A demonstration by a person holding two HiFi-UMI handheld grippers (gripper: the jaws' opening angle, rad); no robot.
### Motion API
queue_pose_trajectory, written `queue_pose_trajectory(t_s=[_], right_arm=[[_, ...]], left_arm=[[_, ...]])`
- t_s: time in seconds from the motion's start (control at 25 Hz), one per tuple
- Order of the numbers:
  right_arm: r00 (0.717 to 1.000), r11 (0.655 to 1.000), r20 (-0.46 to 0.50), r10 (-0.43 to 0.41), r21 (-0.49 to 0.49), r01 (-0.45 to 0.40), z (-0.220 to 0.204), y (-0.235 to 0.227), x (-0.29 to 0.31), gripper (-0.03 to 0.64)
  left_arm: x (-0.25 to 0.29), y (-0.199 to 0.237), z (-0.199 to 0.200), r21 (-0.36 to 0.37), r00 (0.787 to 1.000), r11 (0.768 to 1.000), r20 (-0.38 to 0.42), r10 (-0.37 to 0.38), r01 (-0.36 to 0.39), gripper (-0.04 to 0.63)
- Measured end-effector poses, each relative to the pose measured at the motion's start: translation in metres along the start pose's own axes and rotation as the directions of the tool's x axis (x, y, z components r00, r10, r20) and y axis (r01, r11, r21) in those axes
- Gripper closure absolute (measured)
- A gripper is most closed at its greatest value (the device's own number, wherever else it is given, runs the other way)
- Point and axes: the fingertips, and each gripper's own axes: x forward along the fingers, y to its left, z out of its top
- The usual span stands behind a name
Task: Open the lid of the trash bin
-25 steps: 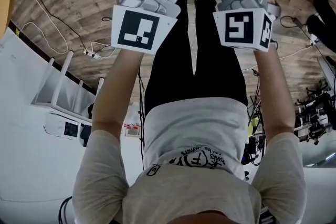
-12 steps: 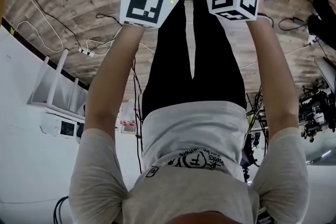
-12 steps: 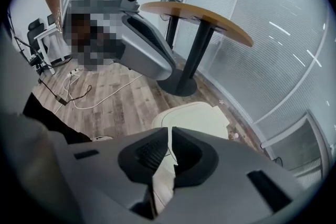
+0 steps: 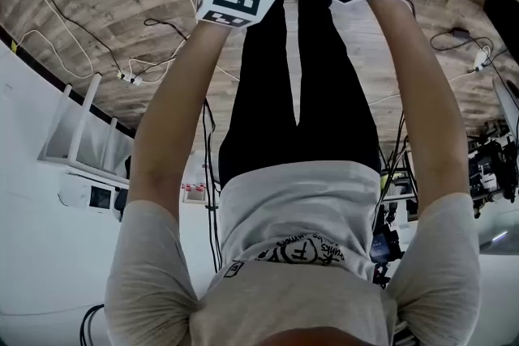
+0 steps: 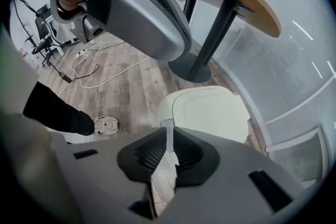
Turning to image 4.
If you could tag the person's grey printed shirt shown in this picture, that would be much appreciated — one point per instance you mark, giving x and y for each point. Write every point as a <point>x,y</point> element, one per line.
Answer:
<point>284,296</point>

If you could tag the black bag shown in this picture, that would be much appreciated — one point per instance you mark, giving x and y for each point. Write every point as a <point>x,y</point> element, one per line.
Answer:
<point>121,202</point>

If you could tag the person's left forearm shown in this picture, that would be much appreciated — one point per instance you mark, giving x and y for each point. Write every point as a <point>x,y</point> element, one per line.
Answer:
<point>186,93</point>

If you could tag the person's black trousers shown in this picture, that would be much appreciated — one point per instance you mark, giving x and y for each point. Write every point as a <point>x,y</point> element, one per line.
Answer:
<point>263,113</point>

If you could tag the small white side table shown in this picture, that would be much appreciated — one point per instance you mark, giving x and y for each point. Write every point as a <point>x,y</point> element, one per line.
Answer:
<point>81,142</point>

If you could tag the black metal rack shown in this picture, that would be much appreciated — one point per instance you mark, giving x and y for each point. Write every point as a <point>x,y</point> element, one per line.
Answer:
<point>492,166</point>

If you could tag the person's head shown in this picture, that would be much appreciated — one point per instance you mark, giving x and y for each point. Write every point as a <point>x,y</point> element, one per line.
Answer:
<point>324,338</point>

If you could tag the person's right forearm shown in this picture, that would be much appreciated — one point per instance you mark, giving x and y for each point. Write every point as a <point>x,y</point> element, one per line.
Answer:
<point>421,85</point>

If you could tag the clear box with red labels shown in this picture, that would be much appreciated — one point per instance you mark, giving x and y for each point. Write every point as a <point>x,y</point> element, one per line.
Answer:
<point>194,186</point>

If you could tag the white power strip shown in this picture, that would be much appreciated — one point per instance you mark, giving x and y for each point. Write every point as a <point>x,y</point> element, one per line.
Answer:
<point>480,61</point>
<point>135,81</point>

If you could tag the white device with screen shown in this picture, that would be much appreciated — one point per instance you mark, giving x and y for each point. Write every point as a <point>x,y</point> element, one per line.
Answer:
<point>99,196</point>

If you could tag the black device with blue label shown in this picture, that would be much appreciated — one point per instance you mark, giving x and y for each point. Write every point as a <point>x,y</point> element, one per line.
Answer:
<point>383,247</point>

